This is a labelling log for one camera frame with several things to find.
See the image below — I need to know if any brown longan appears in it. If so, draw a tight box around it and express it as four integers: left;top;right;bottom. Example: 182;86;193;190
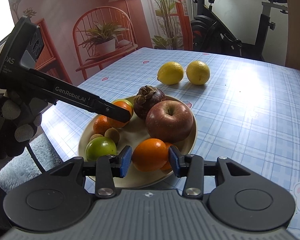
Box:
104;128;120;145
89;134;103;141

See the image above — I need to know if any orange mandarin front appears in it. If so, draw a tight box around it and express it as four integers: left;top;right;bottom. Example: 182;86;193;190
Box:
160;142;173;171

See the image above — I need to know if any left yellow lemon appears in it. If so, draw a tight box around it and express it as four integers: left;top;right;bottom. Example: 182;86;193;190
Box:
157;61;184;85

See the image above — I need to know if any yellow lemon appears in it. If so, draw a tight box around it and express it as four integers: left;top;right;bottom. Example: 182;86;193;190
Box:
186;61;210;85
157;61;184;85

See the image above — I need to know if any gloved left hand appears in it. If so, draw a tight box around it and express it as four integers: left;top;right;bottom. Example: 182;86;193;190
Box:
0;90;48;159

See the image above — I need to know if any blue plaid tablecloth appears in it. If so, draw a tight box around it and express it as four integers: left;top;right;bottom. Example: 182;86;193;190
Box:
39;47;300;238

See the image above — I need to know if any printed room backdrop poster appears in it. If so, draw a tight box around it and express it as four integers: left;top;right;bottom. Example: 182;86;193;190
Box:
8;0;193;85

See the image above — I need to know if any dark purple mangosteen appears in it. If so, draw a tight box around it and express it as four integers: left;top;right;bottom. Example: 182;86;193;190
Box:
133;85;166;120

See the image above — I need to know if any black exercise bike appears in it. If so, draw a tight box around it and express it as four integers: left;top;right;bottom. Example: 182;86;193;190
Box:
181;0;289;62

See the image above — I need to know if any orange mandarin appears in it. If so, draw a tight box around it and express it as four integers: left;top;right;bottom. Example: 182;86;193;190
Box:
108;99;134;128
132;138;168;172
160;142;173;171
93;115;111;135

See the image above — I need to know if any green apple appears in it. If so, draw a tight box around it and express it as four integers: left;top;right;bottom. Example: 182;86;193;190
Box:
85;137;117;161
112;99;134;108

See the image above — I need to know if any beige round plate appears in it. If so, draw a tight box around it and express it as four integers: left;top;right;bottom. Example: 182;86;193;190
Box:
77;94;198;190

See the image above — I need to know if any red apple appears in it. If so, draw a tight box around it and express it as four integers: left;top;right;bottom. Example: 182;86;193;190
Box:
146;100;194;143

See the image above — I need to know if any right yellow lemon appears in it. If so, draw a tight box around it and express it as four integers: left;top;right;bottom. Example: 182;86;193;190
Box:
186;61;210;85

